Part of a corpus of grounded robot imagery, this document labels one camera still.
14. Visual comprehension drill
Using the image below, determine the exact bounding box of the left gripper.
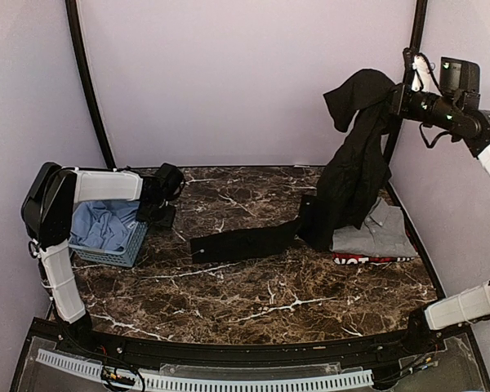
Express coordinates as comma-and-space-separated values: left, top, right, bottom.
135, 195, 176, 229

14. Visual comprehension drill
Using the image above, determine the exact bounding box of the black long sleeve shirt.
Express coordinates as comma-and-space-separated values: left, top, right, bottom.
189, 69, 394, 264

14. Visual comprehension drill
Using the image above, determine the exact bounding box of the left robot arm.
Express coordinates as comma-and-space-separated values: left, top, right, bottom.
20, 162, 185, 324

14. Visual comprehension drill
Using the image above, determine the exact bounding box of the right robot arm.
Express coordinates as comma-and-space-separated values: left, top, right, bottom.
391, 90, 490, 354

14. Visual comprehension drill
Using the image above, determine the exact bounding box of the light blue shirt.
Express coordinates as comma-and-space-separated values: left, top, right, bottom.
69, 200, 140, 252

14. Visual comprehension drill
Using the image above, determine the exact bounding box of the light blue plastic basket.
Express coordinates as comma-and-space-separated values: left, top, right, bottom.
69, 200, 148, 268

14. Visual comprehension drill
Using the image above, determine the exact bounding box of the grey folded shirt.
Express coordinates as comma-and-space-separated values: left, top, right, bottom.
331, 198, 418, 258

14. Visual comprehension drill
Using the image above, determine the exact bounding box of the red black folded shirt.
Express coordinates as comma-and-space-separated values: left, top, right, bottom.
332, 230, 418, 265

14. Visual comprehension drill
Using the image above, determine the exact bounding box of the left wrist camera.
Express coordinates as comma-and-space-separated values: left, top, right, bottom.
154, 163, 185, 201

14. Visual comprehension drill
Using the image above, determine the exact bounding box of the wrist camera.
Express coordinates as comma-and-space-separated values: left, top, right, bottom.
439, 56, 480, 96
154, 163, 185, 201

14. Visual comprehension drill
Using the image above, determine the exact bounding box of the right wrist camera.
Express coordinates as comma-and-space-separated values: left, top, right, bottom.
439, 56, 480, 96

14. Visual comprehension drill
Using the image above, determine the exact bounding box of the right black frame post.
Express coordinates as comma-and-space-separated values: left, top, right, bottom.
381, 0, 429, 168

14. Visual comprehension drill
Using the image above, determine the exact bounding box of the black frame post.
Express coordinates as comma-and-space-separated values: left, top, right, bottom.
381, 0, 429, 168
65, 0, 116, 169

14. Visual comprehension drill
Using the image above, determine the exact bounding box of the black front rail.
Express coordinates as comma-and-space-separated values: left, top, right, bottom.
28, 316, 446, 371

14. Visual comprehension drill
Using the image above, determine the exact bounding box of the white slotted cable duct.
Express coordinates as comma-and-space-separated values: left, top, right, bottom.
36, 347, 375, 391

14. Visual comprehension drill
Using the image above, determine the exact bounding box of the left acrylic base plate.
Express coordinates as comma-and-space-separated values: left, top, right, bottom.
10, 336, 107, 392

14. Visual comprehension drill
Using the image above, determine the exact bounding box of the acrylic base plate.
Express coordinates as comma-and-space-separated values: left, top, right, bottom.
10, 336, 107, 392
393, 333, 486, 392

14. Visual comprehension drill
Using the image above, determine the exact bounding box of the left black frame post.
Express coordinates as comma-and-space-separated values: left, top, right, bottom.
65, 0, 116, 169

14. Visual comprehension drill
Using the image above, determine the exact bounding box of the right acrylic base plate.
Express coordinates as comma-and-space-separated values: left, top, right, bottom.
393, 333, 486, 392

